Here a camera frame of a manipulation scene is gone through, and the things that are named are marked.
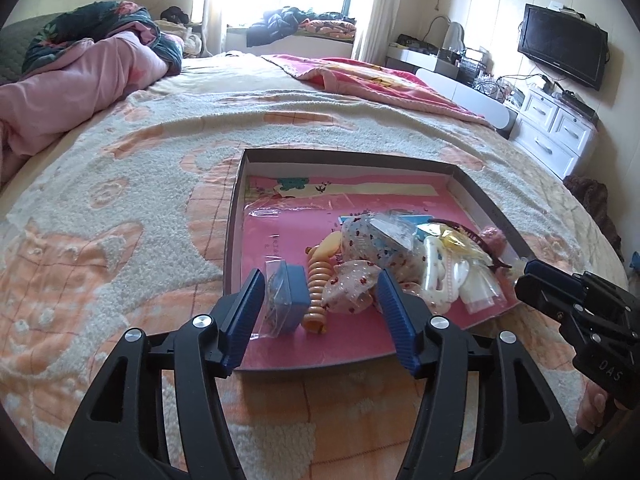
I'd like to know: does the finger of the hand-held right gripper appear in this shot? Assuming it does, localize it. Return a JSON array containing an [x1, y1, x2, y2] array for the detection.
[[521, 259, 587, 297], [527, 276, 577, 322]]

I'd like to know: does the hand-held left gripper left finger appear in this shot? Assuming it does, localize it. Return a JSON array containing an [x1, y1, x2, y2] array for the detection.
[[55, 267, 267, 480]]

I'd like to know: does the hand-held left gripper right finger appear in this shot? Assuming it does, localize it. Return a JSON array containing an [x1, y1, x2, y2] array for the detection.
[[375, 269, 585, 480]]

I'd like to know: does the small blue box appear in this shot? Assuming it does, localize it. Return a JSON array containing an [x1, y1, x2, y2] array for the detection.
[[259, 259, 308, 337]]

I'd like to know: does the dark box tray pink inside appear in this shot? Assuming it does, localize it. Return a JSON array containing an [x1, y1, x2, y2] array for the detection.
[[223, 147, 539, 373]]

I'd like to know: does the clear hair claw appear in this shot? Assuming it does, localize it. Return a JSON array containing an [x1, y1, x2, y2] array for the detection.
[[430, 224, 495, 267]]

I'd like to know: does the person's right hand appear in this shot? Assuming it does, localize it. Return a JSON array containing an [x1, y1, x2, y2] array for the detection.
[[575, 380, 640, 437]]

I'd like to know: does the white pearl hair claw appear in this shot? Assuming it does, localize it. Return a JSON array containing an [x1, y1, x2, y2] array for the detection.
[[422, 237, 472, 307]]

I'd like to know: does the white packet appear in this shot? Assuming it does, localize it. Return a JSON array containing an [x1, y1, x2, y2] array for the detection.
[[459, 264, 502, 317]]

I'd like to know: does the blue white patterned scrunchie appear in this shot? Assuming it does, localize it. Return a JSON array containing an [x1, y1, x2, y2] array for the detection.
[[341, 214, 417, 283]]

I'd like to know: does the dark brown cloth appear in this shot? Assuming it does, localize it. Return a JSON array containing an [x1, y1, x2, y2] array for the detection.
[[562, 175, 627, 263]]

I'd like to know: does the maroon hair band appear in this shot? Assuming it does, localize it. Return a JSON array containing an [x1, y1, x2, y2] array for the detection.
[[429, 219, 515, 272]]

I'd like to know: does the orange hair clip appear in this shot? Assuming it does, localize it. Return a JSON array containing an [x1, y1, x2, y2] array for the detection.
[[306, 232, 344, 262]]

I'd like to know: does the large blue printed card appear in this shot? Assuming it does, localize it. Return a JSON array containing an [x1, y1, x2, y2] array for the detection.
[[339, 214, 436, 228]]

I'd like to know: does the clear plastic bag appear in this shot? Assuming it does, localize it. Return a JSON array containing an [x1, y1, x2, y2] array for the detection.
[[250, 192, 346, 223]]

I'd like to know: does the white drawer cabinet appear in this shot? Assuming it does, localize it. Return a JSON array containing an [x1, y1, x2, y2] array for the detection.
[[514, 85, 599, 180]]

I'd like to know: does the black set-top box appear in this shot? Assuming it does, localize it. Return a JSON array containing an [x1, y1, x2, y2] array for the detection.
[[554, 87, 597, 112]]

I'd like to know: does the white desk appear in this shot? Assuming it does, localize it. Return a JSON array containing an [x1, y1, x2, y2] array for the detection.
[[387, 42, 519, 140]]

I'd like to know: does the pink printed blanket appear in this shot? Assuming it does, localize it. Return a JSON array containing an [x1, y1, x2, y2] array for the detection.
[[262, 54, 497, 127]]

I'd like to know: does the pink quilt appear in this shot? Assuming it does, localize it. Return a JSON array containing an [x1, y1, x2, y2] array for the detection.
[[0, 30, 172, 187]]

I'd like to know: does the pile of clothes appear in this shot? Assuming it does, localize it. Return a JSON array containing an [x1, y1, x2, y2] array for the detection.
[[249, 6, 359, 47]]

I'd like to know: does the cream curtain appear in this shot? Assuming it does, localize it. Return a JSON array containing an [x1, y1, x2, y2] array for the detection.
[[351, 0, 402, 62]]

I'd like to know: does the dark floral quilt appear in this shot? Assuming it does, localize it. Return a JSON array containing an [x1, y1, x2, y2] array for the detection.
[[22, 1, 184, 77]]

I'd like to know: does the green padded headboard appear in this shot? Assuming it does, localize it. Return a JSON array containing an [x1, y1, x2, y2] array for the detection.
[[0, 12, 66, 87]]

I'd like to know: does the pink fluffy hair tie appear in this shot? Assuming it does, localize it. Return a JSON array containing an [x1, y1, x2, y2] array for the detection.
[[479, 227, 507, 255]]

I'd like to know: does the orange spiral hair tie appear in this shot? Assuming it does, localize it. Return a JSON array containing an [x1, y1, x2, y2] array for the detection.
[[301, 256, 334, 334]]

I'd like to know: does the black wall television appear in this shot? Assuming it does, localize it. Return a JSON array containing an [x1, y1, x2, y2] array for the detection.
[[517, 4, 610, 92]]

